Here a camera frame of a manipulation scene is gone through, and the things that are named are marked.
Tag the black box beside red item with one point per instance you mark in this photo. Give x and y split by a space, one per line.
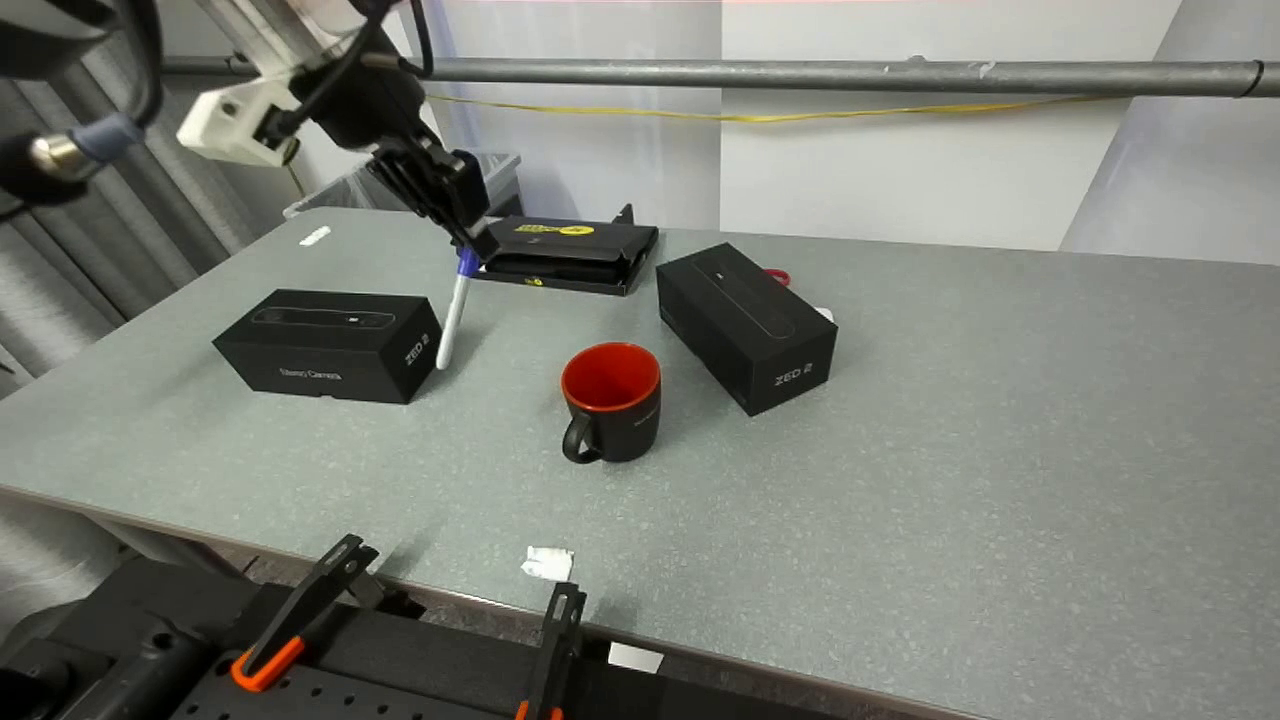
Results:
747 324

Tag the large white tape piece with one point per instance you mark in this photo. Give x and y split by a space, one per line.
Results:
314 239

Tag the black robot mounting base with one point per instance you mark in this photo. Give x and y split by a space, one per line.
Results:
133 653

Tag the white label sticker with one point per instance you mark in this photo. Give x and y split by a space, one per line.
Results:
632 658

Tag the black ZED 2 camera box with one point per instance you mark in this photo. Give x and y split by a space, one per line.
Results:
327 347

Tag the black stand with grey knob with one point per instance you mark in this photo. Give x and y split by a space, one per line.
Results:
60 154

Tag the black table edge bracket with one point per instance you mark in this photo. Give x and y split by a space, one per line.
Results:
622 219

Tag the small red item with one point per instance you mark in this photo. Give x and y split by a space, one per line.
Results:
778 279

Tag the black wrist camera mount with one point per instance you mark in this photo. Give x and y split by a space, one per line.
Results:
374 99

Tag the small white tape piece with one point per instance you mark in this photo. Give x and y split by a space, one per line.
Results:
544 563

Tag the grey metal pole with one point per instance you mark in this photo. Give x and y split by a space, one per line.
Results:
866 77

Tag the black mug red inside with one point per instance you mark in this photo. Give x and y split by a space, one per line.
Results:
613 406

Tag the blue capped white sharpie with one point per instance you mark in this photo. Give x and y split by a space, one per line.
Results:
454 312

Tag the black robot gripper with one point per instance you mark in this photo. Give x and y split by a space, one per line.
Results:
431 175

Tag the flat black box yellow logo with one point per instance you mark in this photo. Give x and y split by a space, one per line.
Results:
566 250

